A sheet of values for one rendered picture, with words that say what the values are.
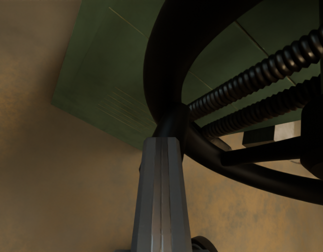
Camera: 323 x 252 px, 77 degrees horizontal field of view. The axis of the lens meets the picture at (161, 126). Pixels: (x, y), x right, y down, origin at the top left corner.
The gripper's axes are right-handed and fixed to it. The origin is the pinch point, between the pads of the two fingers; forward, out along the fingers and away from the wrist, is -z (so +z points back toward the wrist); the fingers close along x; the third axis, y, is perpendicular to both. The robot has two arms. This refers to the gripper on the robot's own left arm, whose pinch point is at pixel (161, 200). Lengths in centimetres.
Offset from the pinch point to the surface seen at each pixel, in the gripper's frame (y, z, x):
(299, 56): 2.1, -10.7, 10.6
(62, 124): -42, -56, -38
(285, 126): -22.3, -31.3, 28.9
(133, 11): 1.7, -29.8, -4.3
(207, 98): -4.6, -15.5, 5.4
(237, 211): -109, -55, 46
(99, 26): -1.3, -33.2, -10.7
